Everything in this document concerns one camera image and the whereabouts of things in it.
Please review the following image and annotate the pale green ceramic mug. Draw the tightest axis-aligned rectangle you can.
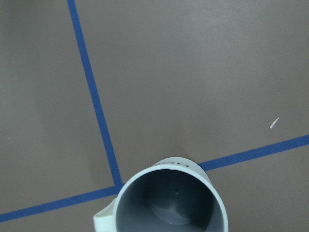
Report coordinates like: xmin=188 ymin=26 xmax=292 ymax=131
xmin=93 ymin=157 xmax=229 ymax=232

